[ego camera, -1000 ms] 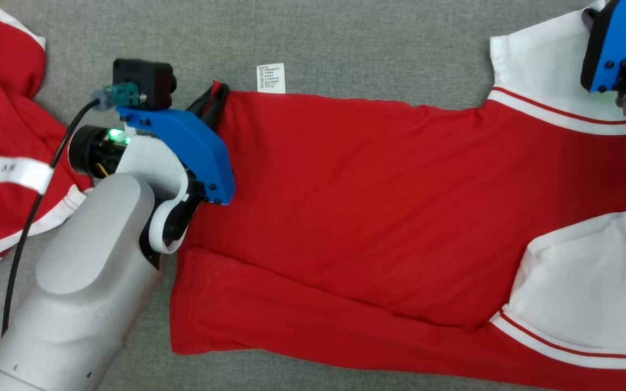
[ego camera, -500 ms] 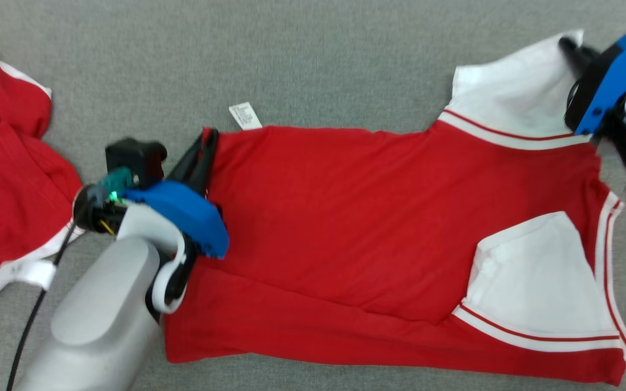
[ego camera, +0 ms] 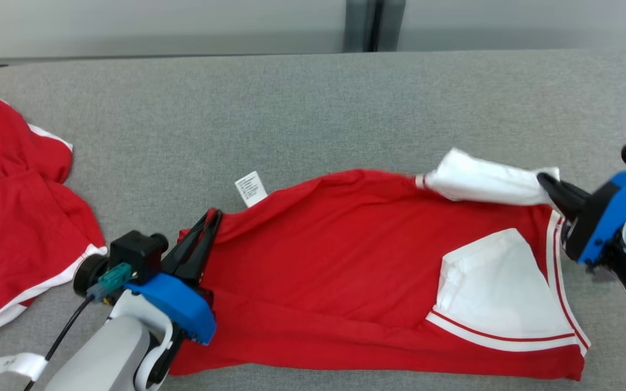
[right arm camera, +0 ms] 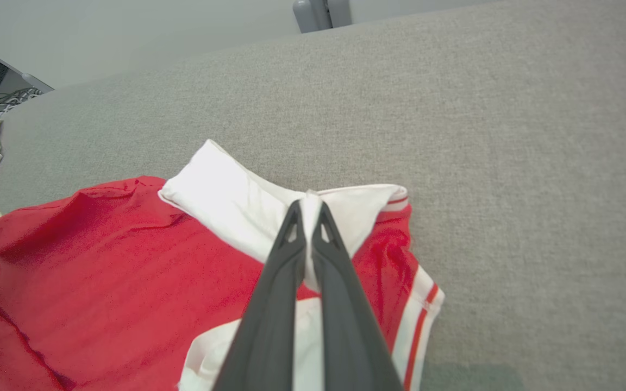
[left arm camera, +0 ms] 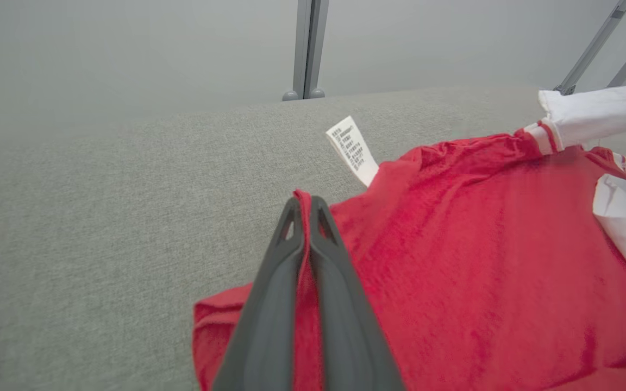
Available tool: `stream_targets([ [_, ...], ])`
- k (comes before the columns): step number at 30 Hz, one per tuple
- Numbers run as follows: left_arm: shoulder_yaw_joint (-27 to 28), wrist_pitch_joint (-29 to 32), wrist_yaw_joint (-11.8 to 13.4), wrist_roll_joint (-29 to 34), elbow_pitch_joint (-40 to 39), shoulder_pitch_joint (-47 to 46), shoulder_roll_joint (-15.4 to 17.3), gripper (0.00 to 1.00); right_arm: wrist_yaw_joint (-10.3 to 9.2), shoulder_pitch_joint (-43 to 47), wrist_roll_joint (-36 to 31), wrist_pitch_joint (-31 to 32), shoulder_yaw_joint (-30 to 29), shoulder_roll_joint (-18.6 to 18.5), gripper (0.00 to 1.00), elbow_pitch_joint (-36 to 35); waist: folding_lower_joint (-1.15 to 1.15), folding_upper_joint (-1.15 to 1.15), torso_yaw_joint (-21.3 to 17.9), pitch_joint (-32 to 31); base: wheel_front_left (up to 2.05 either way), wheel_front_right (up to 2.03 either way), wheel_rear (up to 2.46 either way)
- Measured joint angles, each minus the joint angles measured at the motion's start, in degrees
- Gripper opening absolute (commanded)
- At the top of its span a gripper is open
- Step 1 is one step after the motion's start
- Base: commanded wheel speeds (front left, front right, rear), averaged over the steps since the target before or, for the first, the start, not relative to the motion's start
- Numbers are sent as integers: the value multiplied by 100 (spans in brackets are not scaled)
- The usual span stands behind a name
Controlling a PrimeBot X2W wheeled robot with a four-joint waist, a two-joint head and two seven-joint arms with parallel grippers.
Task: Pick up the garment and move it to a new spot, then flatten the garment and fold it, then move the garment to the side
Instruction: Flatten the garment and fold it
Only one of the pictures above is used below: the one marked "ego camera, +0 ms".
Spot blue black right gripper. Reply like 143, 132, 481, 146
537, 167, 626, 267

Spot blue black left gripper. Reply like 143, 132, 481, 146
128, 210, 223, 346

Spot red white basketball jersey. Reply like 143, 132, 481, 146
169, 147, 592, 381

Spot red shorts with white trim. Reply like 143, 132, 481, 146
0, 93, 108, 335

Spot black cable with teal connector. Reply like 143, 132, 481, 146
22, 262, 132, 391

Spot white paper cable label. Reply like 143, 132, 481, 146
0, 353, 47, 381

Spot grey partition post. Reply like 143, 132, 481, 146
344, 0, 406, 53

